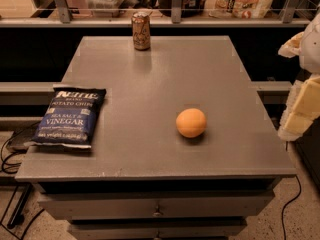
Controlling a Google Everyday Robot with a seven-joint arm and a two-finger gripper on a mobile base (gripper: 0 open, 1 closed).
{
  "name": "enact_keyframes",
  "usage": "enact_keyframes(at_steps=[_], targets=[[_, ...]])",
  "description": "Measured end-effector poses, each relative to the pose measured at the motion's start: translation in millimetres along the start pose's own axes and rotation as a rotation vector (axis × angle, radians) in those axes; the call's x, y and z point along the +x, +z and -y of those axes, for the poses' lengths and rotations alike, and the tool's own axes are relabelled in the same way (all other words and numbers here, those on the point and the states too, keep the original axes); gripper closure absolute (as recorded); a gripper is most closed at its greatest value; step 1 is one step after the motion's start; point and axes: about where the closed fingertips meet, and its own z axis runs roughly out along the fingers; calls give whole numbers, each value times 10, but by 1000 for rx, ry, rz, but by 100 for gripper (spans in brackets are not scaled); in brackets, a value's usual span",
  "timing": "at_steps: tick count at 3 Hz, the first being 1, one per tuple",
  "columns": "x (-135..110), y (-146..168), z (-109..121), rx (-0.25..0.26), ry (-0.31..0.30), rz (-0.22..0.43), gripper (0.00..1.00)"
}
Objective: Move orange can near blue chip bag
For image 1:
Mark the metal railing shelf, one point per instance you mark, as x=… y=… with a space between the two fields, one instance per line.
x=75 y=13

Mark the orange fruit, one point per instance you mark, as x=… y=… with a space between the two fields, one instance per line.
x=191 y=123

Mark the blue kettle chip bag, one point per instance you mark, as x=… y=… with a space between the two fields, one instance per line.
x=71 y=117

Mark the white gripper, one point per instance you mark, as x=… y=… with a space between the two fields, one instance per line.
x=312 y=47

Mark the grey drawer cabinet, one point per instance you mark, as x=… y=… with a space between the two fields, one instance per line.
x=206 y=187

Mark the clear plastic container background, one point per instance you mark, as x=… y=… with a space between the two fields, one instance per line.
x=104 y=8

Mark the orange soda can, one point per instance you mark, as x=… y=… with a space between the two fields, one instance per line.
x=141 y=30

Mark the colourful snack bag background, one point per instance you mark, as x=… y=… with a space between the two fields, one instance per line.
x=244 y=9

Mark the metal drawer knob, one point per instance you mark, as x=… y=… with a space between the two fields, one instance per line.
x=157 y=212

